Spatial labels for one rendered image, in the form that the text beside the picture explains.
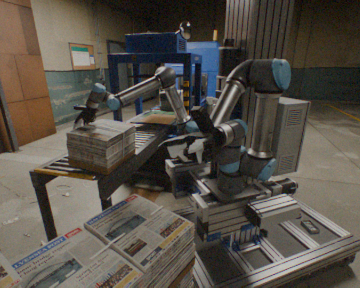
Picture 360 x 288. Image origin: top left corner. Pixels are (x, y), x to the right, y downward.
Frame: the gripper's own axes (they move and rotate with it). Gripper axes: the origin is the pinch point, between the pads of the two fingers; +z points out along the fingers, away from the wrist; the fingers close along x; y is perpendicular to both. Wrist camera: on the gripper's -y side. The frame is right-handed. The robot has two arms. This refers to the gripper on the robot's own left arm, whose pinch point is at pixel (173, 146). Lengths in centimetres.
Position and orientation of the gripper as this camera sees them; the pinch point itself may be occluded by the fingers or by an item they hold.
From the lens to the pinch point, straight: 59.3
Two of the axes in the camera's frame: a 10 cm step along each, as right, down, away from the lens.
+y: 1.0, 9.6, 2.5
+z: -6.9, 2.5, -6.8
